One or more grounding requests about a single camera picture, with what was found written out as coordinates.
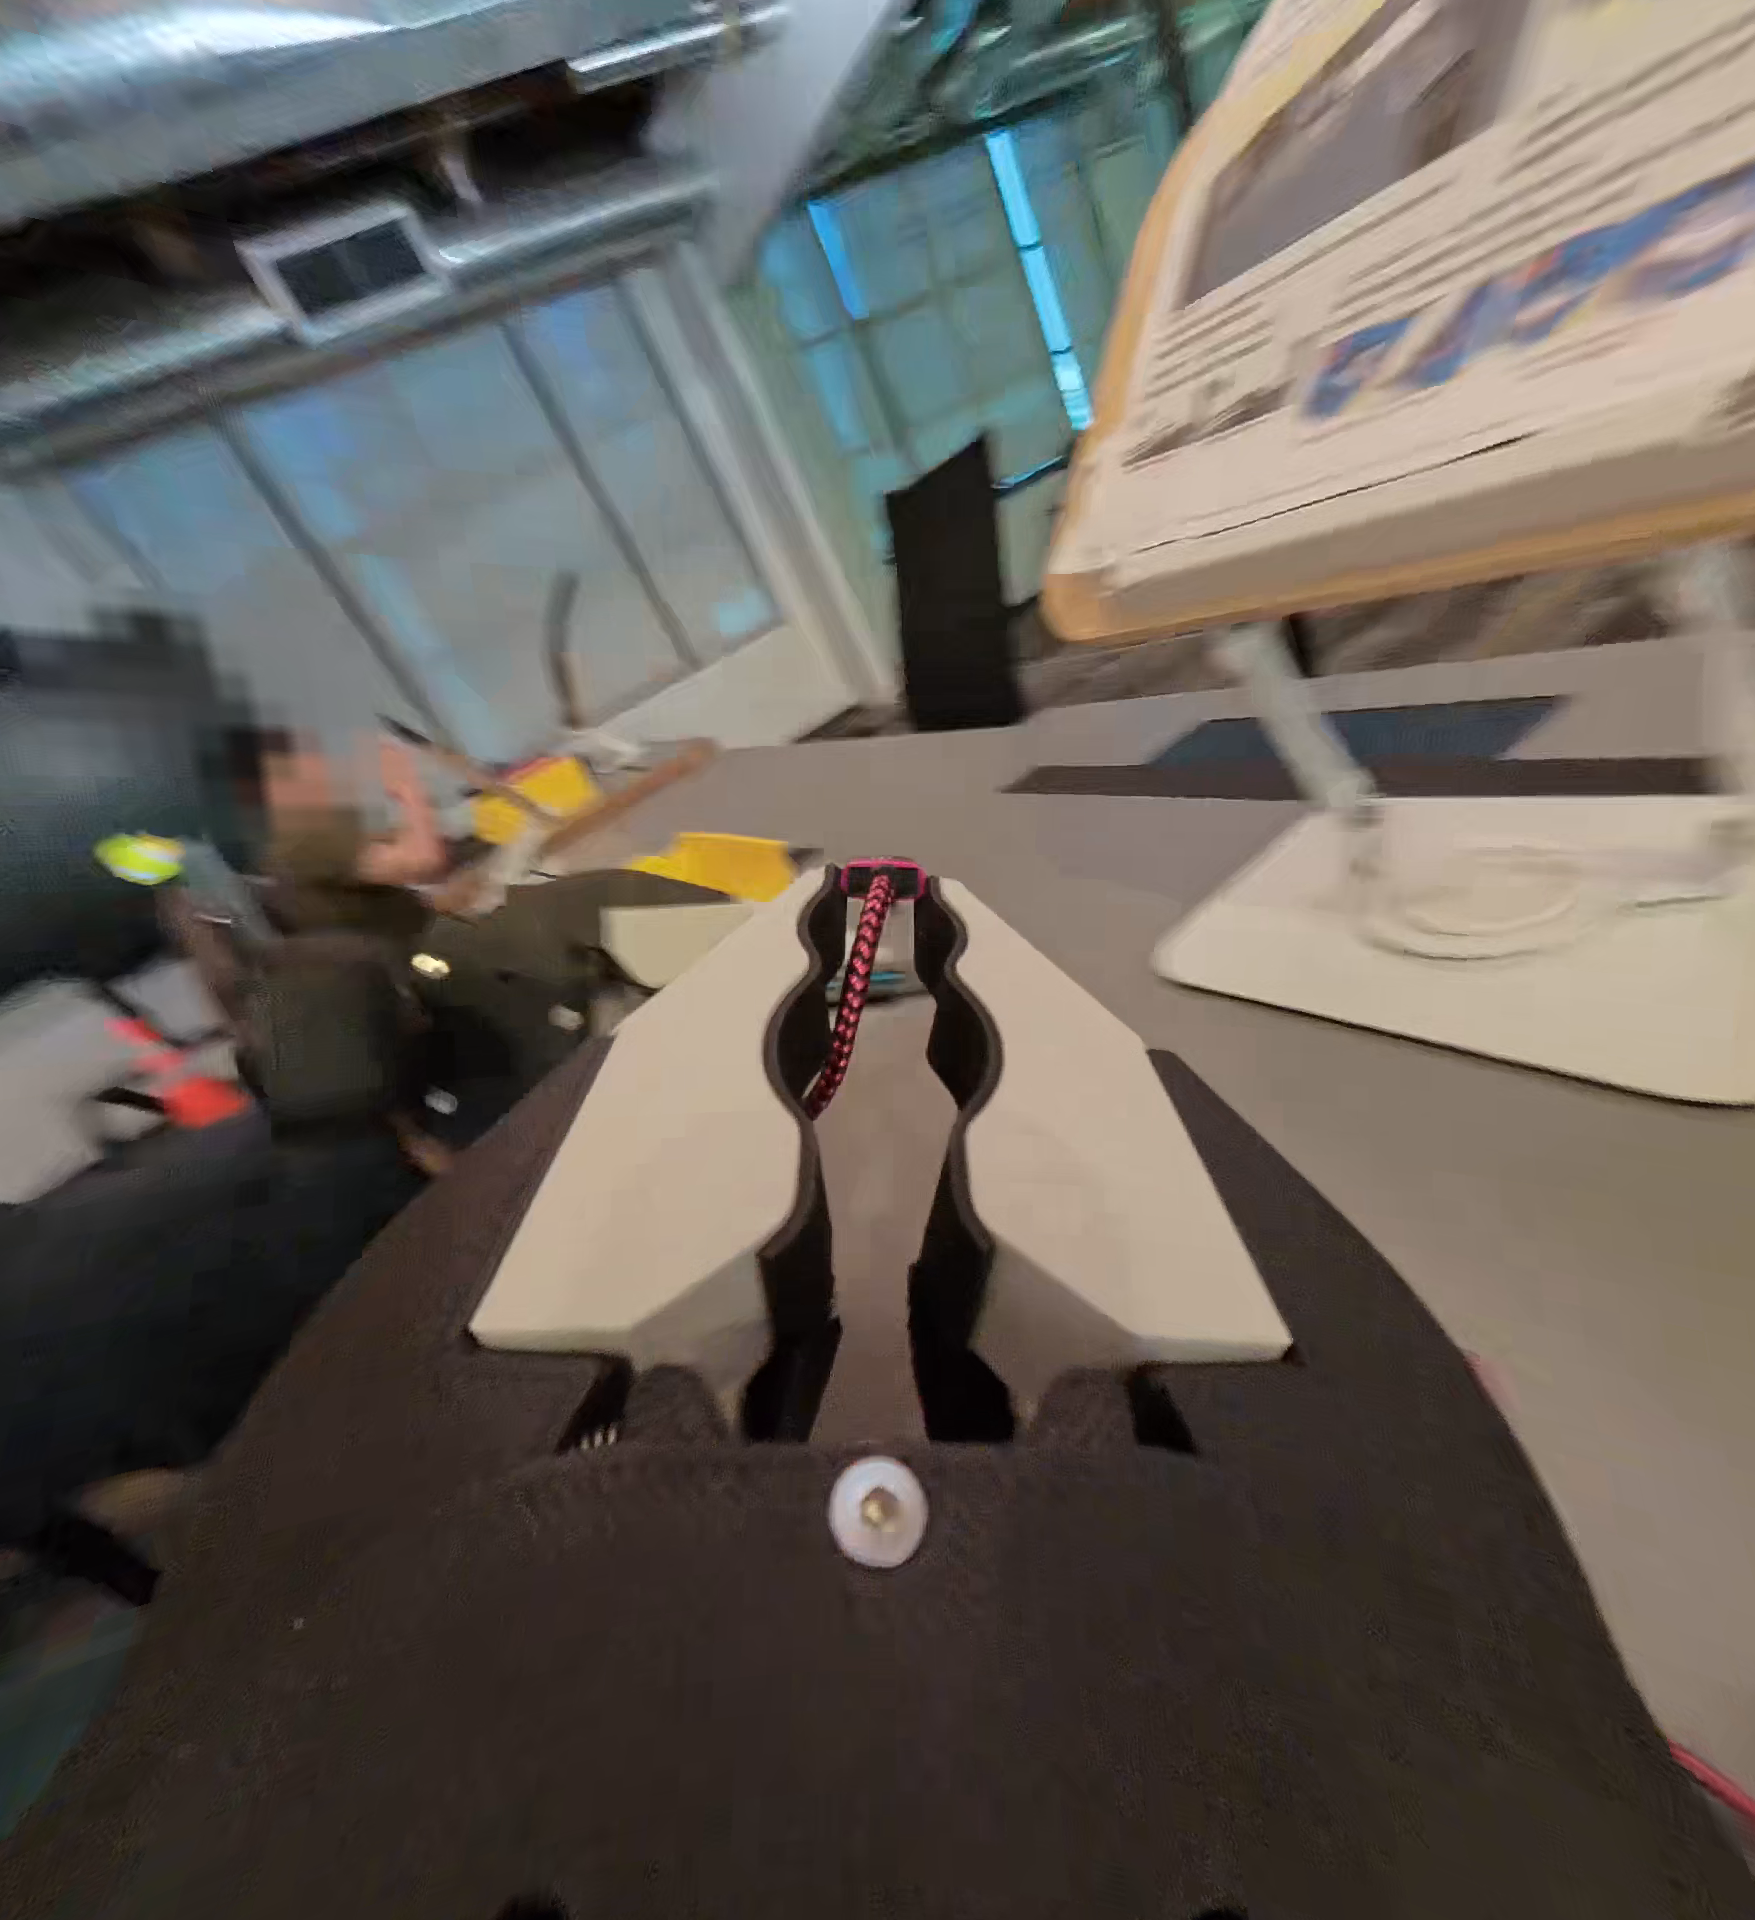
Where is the white stand with wooden board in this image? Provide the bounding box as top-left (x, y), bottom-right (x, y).
top-left (1043, 0), bottom-right (1755, 1109)

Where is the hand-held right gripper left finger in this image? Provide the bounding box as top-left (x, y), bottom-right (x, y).
top-left (468, 868), bottom-right (841, 1449)

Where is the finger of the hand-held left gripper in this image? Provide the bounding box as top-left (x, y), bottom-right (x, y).
top-left (599, 897), bottom-right (762, 994)

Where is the yellow plastic bin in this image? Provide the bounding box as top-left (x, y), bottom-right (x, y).
top-left (621, 830), bottom-right (807, 906)

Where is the silver ventilation duct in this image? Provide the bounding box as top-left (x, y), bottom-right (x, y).
top-left (0, 0), bottom-right (790, 249)

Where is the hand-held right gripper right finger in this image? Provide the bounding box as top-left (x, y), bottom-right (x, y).
top-left (909, 873), bottom-right (1295, 1449)

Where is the black wall screen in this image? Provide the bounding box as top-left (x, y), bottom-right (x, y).
top-left (0, 629), bottom-right (235, 1022)

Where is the pink braided usb cable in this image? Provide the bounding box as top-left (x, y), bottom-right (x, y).
top-left (803, 858), bottom-right (1755, 1914)

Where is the person's left forearm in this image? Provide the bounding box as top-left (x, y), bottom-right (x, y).
top-left (0, 1109), bottom-right (429, 1577)

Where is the black office chair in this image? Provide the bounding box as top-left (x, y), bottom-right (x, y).
top-left (884, 436), bottom-right (1030, 735)

